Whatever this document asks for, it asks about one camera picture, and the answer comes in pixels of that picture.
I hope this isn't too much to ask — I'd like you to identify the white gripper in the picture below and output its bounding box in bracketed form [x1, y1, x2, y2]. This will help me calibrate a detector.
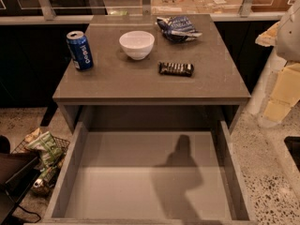
[255, 0, 300, 122]

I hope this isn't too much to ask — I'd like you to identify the cardboard box left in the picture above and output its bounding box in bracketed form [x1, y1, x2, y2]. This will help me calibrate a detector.
[151, 0, 198, 14]

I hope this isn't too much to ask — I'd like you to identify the dark chair seat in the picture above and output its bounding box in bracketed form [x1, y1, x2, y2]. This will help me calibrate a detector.
[0, 136, 38, 225]

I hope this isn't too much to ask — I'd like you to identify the metal can in basket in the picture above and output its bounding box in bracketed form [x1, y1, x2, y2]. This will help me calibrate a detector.
[32, 179, 50, 195]

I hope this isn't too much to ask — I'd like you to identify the black floor cable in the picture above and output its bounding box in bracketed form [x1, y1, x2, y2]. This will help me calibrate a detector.
[12, 203, 42, 224]

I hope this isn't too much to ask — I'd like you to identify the black wire basket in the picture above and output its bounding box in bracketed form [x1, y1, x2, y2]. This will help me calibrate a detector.
[10, 134, 71, 196]

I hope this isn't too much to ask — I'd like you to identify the dark wrapped candy bar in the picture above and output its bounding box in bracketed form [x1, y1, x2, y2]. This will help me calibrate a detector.
[158, 62, 194, 77]

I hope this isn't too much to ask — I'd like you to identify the grey railing frame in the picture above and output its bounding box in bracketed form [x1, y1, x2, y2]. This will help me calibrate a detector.
[0, 0, 295, 24]

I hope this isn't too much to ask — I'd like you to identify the blue chip bag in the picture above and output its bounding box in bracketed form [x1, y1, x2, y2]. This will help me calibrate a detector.
[157, 16, 203, 43]

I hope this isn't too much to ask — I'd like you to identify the green snack bag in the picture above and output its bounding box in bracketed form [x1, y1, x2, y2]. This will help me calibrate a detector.
[25, 131, 63, 168]

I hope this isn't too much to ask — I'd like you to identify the white ceramic bowl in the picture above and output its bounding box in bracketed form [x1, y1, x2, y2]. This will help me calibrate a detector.
[119, 31, 155, 60]

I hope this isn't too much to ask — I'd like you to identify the open grey top drawer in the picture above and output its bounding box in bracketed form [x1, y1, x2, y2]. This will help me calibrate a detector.
[44, 120, 257, 225]

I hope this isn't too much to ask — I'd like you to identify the blue Pepsi can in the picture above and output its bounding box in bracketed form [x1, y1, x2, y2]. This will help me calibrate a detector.
[67, 31, 94, 71]

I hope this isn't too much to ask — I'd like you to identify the grey drawer cabinet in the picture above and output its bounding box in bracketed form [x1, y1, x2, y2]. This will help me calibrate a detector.
[53, 14, 250, 128]

